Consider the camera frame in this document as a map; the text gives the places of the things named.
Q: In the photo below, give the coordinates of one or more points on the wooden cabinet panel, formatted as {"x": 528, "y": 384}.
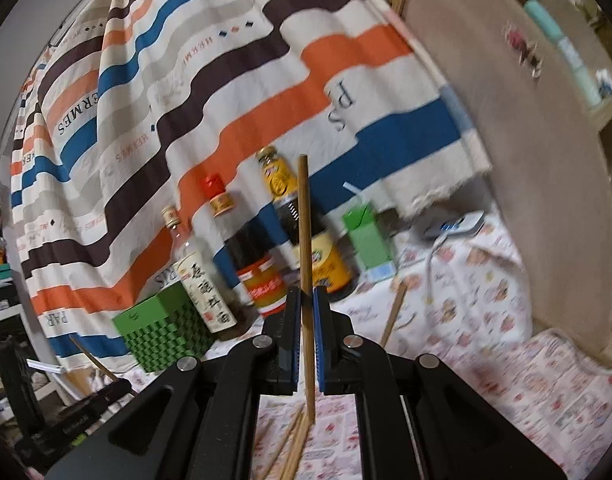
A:
{"x": 549, "y": 175}

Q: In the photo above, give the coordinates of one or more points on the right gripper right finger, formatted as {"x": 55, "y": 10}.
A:
{"x": 417, "y": 419}

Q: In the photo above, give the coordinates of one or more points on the clear cooking wine bottle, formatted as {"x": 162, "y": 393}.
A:
{"x": 209, "y": 293}

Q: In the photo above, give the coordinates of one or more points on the red cap vinegar bottle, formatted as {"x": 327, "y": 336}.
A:
{"x": 247, "y": 245}

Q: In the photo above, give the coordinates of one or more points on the green checkered box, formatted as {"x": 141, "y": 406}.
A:
{"x": 164, "y": 328}

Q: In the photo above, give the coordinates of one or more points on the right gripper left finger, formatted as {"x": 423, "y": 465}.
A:
{"x": 197, "y": 419}

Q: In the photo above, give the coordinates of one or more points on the striped Hermes blanket backdrop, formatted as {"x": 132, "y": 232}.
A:
{"x": 144, "y": 99}

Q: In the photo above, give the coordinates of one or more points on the wooden chopstick diagonal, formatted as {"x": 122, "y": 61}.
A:
{"x": 103, "y": 369}

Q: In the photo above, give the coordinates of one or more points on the white power strip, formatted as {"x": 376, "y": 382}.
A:
{"x": 466, "y": 225}

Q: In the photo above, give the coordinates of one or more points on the yellow label oyster sauce bottle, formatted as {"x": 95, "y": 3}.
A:
{"x": 328, "y": 267}

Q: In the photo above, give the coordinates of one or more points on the green drink carton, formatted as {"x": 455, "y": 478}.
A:
{"x": 372, "y": 249}

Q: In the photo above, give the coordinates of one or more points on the bear print tablecloth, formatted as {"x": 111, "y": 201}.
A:
{"x": 467, "y": 302}

